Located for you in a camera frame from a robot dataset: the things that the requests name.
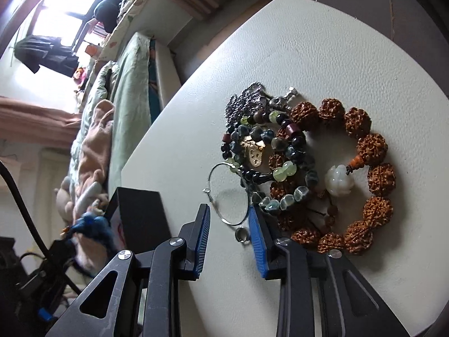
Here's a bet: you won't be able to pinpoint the window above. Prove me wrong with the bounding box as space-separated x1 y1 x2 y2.
31 0 118 48

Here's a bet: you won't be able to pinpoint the blue plush toy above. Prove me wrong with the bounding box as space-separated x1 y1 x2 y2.
62 213 113 243

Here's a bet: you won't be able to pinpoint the white mattress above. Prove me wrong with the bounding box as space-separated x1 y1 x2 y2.
154 40 184 110

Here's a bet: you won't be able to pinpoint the black equipment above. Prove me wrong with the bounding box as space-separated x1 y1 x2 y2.
0 236 76 337

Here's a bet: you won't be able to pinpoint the dark bundle of clothing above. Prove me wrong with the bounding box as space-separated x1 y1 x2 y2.
93 0 123 34

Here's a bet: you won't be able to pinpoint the dark hanging clothes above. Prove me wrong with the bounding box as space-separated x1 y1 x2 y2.
13 36 80 76

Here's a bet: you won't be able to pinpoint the green jade gourd bead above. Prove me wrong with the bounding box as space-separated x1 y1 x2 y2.
272 161 298 182

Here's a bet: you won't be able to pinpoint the pink plush toy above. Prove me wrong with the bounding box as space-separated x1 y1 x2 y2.
55 99 116 222

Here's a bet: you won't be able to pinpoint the gold pendant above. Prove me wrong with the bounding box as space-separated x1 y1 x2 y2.
240 136 268 168

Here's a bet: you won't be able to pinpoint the silver metal charm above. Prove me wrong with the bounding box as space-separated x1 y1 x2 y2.
269 86 299 110

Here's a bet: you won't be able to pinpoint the brown rudraksha bead bracelet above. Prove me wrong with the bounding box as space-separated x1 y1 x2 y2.
268 98 397 255

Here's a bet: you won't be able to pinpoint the silver chain necklace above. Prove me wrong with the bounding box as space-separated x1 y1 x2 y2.
225 82 271 127

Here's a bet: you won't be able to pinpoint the thin silver wire bangle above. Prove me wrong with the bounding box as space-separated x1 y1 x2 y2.
203 162 254 227

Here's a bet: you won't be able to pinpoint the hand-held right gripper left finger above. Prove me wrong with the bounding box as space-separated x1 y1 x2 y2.
45 203 211 337

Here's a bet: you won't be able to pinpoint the floral pillow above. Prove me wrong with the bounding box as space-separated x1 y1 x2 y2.
111 0 152 37

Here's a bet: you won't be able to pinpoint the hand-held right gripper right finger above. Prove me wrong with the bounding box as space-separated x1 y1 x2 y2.
247 204 411 337

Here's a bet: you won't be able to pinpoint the black box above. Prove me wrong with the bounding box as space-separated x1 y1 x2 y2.
104 187 172 257

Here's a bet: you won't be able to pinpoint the pink curtain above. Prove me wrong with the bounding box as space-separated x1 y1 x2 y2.
0 95 82 150

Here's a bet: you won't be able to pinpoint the black cable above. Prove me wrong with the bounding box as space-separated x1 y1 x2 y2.
0 161 82 297

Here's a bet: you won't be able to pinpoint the dark multicolour bead bracelet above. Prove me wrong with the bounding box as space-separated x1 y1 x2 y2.
221 110 320 220

